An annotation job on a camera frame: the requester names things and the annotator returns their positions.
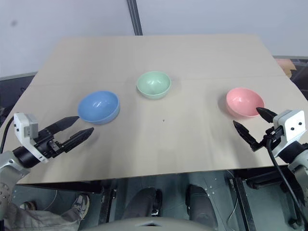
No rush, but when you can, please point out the grey trouser leg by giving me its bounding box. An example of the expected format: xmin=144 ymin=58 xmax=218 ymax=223
xmin=0 ymin=201 xmax=81 ymax=231

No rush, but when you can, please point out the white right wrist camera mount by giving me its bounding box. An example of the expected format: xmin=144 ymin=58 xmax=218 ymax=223
xmin=272 ymin=109 xmax=308 ymax=160

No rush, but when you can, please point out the pink red bowl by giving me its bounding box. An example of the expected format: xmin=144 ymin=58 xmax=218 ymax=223
xmin=225 ymin=87 xmax=265 ymax=119

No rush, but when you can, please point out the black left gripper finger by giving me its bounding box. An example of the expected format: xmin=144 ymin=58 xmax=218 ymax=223
xmin=62 ymin=127 xmax=95 ymax=153
xmin=45 ymin=116 xmax=80 ymax=137

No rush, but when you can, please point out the grey robot torso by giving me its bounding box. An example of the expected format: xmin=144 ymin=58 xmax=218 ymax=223
xmin=95 ymin=217 xmax=218 ymax=231

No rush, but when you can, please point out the dark vertical wall post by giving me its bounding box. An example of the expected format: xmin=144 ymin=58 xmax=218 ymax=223
xmin=126 ymin=0 xmax=143 ymax=36

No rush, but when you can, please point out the green bowl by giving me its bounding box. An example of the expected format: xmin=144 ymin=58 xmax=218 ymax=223
xmin=136 ymin=70 xmax=172 ymax=100

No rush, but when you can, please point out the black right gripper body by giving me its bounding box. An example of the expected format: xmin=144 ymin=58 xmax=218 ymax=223
xmin=250 ymin=126 xmax=285 ymax=153

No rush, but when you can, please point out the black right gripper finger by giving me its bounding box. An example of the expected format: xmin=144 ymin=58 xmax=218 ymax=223
xmin=256 ymin=107 xmax=277 ymax=124
xmin=232 ymin=120 xmax=257 ymax=145

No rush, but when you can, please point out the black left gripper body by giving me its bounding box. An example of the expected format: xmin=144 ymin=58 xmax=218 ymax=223
xmin=33 ymin=128 xmax=68 ymax=160

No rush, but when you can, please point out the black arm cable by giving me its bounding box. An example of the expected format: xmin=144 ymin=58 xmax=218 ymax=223
xmin=0 ymin=118 xmax=15 ymax=153
xmin=265 ymin=138 xmax=308 ymax=228

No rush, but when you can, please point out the black table frame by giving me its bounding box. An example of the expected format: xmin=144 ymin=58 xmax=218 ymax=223
xmin=230 ymin=168 xmax=308 ymax=231

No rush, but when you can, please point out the pinkish cardboard box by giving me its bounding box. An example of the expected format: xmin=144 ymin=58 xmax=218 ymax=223
xmin=275 ymin=57 xmax=298 ymax=78

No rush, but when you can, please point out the dark rounded robot leg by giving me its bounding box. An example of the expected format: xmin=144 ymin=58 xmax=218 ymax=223
xmin=186 ymin=183 xmax=217 ymax=225
xmin=124 ymin=187 xmax=162 ymax=223

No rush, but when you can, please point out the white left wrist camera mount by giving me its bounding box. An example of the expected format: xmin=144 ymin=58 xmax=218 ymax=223
xmin=13 ymin=112 xmax=49 ymax=165

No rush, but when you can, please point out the blue bowl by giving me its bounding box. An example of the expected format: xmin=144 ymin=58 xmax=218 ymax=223
xmin=77 ymin=90 xmax=120 ymax=126

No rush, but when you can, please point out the grey sneaker shoe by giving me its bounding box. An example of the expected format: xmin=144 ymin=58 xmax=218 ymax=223
xmin=71 ymin=194 xmax=90 ymax=220

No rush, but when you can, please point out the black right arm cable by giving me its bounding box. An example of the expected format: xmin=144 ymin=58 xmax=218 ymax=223
xmin=265 ymin=138 xmax=308 ymax=228

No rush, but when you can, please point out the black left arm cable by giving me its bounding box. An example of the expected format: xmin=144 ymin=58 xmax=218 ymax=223
xmin=0 ymin=118 xmax=15 ymax=153

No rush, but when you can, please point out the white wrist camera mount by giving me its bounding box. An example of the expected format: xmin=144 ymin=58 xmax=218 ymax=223
xmin=272 ymin=109 xmax=308 ymax=160
xmin=13 ymin=112 xmax=49 ymax=165

